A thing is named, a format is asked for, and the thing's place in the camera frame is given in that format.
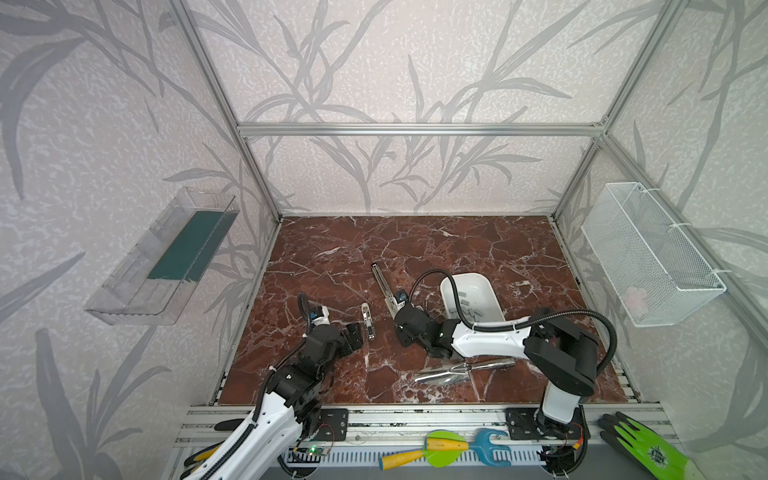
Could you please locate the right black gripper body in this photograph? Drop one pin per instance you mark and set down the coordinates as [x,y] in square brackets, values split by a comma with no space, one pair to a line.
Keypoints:
[399,312]

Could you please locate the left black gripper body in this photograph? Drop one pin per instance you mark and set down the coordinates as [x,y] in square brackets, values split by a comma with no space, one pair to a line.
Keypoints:
[353,335]

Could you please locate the small beige staple remover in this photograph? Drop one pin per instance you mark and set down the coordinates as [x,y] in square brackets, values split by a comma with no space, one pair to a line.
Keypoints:
[368,321]

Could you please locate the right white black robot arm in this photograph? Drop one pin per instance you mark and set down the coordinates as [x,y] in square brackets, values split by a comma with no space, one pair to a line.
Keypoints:
[565,353]

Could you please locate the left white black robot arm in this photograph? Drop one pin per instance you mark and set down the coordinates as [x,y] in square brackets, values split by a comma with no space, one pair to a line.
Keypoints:
[287,409]

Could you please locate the silver metal garden trowel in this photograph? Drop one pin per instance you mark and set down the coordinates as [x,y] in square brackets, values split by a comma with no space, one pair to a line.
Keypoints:
[445,375]

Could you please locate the white rectangular staple tray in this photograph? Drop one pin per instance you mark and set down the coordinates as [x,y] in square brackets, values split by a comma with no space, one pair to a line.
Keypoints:
[476,297]

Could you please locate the left electronics board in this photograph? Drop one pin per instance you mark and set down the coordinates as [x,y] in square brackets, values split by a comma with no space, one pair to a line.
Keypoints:
[312,454]

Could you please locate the electronics board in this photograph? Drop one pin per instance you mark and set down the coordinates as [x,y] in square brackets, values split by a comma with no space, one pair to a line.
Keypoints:
[563,461]
[312,454]

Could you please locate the yellow green toy tool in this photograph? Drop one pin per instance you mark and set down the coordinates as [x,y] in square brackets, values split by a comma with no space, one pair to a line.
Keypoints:
[441,448]

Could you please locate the blue plastic toy wrench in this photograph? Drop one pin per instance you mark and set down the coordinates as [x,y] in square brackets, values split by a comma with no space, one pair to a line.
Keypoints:
[487,452]

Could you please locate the yellow work glove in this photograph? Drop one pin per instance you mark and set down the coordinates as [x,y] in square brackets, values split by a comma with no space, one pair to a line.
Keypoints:
[195,460]

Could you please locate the right electronics board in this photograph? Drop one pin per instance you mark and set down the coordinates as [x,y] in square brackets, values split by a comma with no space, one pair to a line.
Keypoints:
[563,461]

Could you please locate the pink item in basket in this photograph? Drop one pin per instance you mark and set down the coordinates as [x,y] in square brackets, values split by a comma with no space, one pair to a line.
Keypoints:
[635,301]

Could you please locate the green black work glove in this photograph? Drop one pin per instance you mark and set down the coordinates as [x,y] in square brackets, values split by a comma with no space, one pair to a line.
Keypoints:
[646,449]

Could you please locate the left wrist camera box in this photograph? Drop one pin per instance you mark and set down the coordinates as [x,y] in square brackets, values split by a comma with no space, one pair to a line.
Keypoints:
[318,315]

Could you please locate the clear acrylic wall shelf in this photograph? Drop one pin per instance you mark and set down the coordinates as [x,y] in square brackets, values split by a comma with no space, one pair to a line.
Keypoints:
[153,284]

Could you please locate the white wire mesh basket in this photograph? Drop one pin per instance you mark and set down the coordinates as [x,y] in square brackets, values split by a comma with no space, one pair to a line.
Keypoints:
[639,244]

